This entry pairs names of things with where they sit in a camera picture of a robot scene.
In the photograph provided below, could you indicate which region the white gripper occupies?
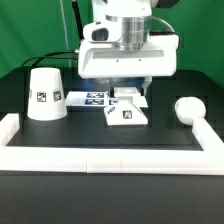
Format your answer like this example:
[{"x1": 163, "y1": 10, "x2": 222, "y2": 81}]
[{"x1": 78, "y1": 20, "x2": 179, "y2": 98}]

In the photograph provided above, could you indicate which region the white lamp base with tags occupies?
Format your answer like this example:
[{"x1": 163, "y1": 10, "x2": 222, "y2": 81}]
[{"x1": 104, "y1": 87, "x2": 148, "y2": 126}]

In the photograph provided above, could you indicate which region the white lamp bulb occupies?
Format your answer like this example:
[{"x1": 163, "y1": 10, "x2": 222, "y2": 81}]
[{"x1": 175, "y1": 97, "x2": 206, "y2": 126}]

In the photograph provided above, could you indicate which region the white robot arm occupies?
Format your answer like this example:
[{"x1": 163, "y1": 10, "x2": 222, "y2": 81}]
[{"x1": 78, "y1": 0, "x2": 180, "y2": 93}]

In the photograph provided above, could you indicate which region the white lamp shade with tags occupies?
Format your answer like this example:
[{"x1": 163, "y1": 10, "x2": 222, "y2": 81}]
[{"x1": 27, "y1": 67, "x2": 67, "y2": 121}]

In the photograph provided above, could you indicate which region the white sheet with tags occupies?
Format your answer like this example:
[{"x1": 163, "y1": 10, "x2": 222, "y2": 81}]
[{"x1": 65, "y1": 91, "x2": 148, "y2": 108}]

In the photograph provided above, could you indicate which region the black cable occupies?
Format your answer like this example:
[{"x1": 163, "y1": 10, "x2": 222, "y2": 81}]
[{"x1": 21, "y1": 50, "x2": 84, "y2": 68}]

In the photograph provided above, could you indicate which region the white U-shaped frame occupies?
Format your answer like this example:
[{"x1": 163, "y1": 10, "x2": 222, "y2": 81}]
[{"x1": 0, "y1": 114, "x2": 224, "y2": 175}]

